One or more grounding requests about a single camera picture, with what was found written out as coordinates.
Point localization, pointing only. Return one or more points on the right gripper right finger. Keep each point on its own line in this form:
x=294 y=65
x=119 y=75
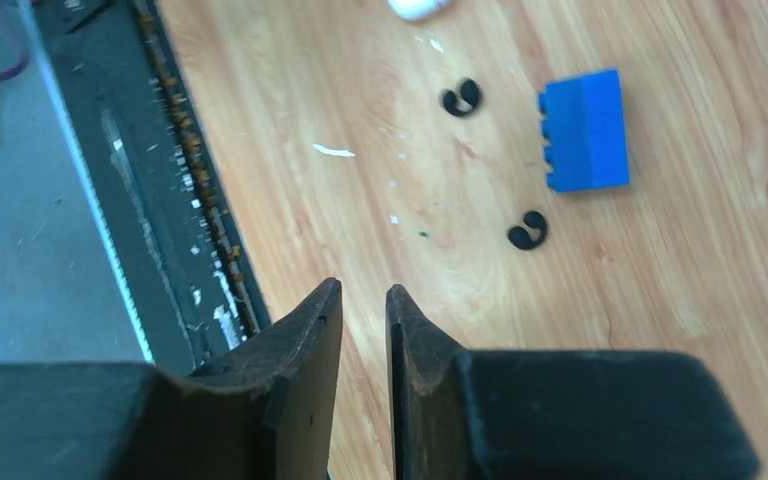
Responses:
x=460 y=413

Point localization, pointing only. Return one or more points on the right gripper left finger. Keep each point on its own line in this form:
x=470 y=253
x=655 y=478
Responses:
x=261 y=411

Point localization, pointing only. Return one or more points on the black earbud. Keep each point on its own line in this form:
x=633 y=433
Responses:
x=465 y=101
x=531 y=233

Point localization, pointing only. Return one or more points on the white earbud charging case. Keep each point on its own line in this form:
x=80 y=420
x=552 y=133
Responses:
x=417 y=10

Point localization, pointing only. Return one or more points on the blue toy brick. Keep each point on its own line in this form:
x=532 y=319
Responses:
x=584 y=128

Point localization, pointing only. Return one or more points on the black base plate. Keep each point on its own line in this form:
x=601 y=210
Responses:
x=174 y=244

